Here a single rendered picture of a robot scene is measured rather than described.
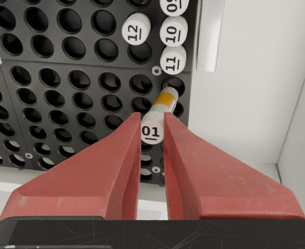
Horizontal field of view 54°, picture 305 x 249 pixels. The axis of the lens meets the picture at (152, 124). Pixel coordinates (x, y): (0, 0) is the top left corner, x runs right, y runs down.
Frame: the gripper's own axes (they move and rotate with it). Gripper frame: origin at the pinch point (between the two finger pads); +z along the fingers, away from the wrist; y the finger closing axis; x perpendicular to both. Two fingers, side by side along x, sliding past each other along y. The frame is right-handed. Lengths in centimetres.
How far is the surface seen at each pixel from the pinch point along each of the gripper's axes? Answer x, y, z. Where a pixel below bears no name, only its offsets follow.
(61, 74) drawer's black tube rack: 0.0, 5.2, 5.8
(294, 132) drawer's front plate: 6.2, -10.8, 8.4
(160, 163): 6.2, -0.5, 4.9
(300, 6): -2.6, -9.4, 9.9
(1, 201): 22.0, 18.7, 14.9
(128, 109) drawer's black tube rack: 2.0, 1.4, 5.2
